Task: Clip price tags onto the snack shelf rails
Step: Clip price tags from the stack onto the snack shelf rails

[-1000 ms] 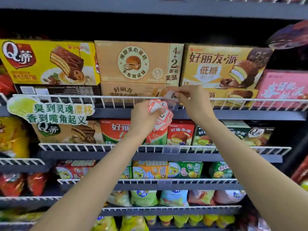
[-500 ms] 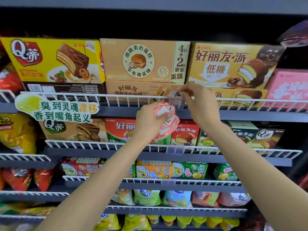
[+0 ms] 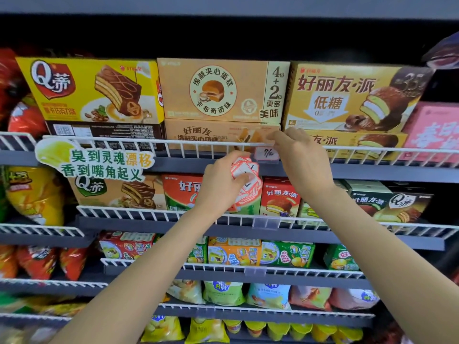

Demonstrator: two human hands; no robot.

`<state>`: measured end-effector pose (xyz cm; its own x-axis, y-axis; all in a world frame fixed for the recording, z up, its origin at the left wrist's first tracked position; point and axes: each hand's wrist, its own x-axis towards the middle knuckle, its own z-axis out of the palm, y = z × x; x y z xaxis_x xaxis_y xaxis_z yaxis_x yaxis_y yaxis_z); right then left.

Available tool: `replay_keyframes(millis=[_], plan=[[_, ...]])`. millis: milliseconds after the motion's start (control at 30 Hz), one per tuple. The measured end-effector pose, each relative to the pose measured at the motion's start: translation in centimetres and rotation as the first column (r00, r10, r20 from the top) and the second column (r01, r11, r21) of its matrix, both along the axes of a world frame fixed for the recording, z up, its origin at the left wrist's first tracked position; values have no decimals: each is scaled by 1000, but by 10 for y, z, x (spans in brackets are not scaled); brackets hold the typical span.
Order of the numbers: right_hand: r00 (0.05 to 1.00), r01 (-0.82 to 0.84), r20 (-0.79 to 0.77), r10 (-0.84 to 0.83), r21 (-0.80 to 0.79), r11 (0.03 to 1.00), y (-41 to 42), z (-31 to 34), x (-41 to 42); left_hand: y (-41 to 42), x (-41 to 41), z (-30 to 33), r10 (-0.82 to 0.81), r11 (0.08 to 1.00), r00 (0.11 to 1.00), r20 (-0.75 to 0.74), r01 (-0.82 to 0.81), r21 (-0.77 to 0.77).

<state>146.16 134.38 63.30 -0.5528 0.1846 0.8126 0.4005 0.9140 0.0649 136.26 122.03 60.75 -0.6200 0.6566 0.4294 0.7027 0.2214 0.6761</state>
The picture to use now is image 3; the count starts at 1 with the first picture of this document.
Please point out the person's right hand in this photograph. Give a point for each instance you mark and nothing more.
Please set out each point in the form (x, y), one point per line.
(308, 164)

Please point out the person's left hand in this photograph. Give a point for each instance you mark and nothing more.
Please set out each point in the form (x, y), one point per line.
(218, 189)

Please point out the stack of red-bordered price tags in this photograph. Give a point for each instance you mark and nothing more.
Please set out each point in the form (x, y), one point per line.
(252, 189)

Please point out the single red-bordered white label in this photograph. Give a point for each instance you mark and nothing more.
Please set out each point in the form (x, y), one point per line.
(267, 154)

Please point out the dark grey metal shelf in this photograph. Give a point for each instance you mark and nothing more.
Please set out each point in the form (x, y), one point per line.
(358, 172)

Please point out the person's left forearm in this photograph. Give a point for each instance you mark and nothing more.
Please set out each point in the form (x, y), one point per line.
(136, 283)

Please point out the person's right forearm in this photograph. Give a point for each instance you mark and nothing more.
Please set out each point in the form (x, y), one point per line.
(387, 265)

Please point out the clear plastic label holder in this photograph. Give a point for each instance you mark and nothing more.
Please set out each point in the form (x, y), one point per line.
(255, 162)
(265, 223)
(255, 272)

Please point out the green white cutout shelf sign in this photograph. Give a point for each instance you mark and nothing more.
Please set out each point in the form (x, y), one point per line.
(100, 162)

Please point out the red green pie box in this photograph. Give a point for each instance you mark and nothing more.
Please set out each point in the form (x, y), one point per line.
(179, 191)

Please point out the small red pie box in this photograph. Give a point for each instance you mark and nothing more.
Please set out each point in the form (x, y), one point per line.
(279, 197)

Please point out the small green pie box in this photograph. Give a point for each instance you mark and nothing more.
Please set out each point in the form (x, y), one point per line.
(308, 211)
(365, 200)

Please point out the beige cake box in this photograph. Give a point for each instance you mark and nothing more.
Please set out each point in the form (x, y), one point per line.
(215, 132)
(222, 89)

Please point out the orange cartoon snack box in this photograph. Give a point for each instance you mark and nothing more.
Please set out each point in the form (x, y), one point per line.
(233, 252)

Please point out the yellow pie box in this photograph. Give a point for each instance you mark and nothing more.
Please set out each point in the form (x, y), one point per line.
(340, 96)
(376, 141)

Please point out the brown cake box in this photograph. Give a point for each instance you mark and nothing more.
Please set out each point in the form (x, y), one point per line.
(136, 193)

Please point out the light green snack bag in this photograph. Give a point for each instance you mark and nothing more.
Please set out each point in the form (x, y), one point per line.
(224, 293)

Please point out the small dark cake box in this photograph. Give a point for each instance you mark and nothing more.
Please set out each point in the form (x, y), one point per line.
(405, 207)

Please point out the white yellow snack bag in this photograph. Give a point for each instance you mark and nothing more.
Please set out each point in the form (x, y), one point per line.
(186, 291)

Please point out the red white cartoon snack box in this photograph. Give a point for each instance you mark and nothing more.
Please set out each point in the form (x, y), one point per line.
(125, 245)

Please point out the blue white snack bag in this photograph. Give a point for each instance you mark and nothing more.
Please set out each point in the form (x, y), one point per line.
(269, 297)

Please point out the flat black box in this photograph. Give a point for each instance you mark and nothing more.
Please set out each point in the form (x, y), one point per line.
(107, 130)

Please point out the flat pink box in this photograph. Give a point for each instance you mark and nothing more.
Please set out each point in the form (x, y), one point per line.
(434, 132)

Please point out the pink red snack bag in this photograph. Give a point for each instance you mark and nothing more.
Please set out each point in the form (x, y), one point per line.
(310, 297)

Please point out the pink white snack bag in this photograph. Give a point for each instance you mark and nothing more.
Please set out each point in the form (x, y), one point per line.
(353, 299)

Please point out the row of yellow snack bags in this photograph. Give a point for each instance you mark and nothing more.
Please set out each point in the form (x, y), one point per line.
(204, 331)

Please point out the small red-orange snack bag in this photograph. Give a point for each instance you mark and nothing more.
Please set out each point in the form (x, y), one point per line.
(36, 261)
(73, 263)
(7, 263)

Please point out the yellow cake box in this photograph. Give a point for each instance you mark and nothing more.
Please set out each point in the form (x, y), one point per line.
(89, 89)

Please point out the yellow potato stick bag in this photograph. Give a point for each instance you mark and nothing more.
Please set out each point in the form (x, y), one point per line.
(36, 197)

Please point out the yellow green snack packets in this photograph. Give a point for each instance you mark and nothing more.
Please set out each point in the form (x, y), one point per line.
(53, 309)

